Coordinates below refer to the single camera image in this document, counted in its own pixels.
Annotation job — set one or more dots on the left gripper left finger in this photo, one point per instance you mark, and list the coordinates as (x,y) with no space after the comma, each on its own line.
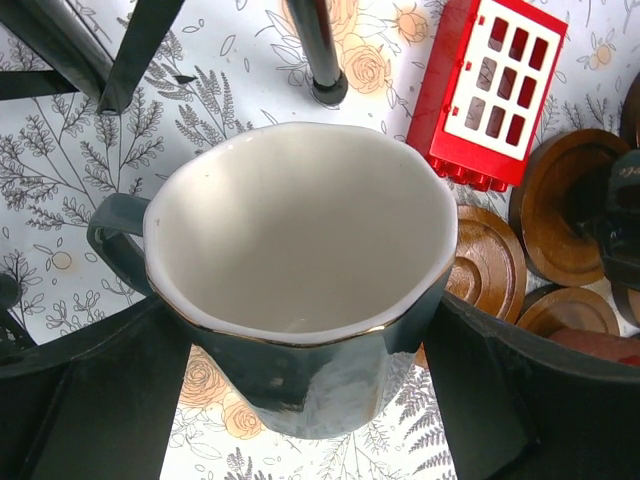
(97,403)

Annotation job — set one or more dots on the black mug white inside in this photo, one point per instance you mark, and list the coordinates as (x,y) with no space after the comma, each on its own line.
(615,227)

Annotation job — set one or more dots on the black tripod stand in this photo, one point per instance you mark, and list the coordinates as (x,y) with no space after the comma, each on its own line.
(78,62)

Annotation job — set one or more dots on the pink floral mug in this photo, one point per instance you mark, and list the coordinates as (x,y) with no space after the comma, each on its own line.
(600,345)

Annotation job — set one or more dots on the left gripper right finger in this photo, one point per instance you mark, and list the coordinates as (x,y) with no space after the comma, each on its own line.
(517,406)

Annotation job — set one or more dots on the dark wooden coaster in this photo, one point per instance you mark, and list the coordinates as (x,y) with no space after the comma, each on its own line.
(489,270)

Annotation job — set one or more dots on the green mug back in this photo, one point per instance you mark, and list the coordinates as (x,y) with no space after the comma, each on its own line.
(306,259)

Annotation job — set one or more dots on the red toy brick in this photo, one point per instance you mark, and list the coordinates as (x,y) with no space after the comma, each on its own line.
(483,91)

